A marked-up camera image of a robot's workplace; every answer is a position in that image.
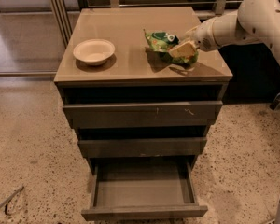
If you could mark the white paper bowl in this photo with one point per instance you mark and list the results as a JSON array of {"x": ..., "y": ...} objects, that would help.
[{"x": 94, "y": 52}]

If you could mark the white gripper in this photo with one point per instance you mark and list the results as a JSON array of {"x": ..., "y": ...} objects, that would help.
[{"x": 202, "y": 36}]

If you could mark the top grey drawer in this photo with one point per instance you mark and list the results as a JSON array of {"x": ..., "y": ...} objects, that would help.
[{"x": 128, "y": 115}]

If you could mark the middle grey drawer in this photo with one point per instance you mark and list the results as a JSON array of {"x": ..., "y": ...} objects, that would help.
[{"x": 153, "y": 147}]

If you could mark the bottom grey drawer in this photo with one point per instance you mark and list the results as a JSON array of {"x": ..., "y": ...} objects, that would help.
[{"x": 143, "y": 188}]

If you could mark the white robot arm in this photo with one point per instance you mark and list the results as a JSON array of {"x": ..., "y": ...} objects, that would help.
[{"x": 255, "y": 21}]

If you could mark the grey rod on floor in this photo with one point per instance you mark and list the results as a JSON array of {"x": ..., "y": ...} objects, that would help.
[{"x": 11, "y": 196}]

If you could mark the grey drawer cabinet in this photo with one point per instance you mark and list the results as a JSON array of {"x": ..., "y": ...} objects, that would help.
[{"x": 141, "y": 78}]

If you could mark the small dark floor bracket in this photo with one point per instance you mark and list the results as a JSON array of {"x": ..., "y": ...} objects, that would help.
[{"x": 276, "y": 102}]

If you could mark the grey drawer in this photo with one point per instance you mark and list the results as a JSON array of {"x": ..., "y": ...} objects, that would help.
[
  {"x": 153, "y": 147},
  {"x": 128, "y": 115},
  {"x": 143, "y": 188}
]

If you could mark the green rice chip bag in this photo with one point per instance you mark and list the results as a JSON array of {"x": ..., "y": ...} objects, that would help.
[{"x": 162, "y": 42}]

